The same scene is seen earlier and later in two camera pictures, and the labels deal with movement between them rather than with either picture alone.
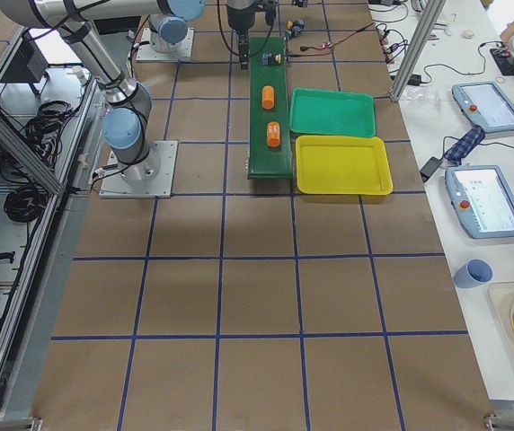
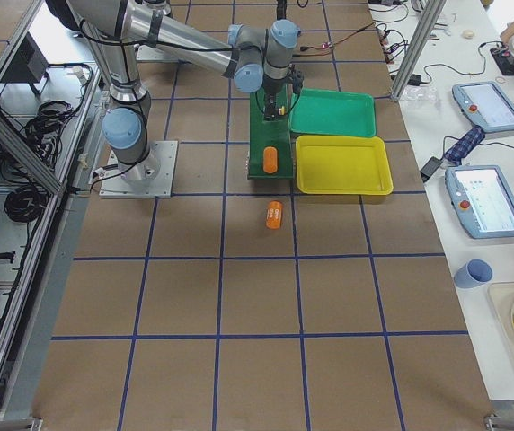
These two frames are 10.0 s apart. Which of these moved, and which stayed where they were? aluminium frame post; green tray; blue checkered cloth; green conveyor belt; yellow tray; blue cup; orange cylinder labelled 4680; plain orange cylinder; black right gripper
Moved: orange cylinder labelled 4680; black right gripper; plain orange cylinder
Stayed: green conveyor belt; green tray; aluminium frame post; blue cup; blue checkered cloth; yellow tray
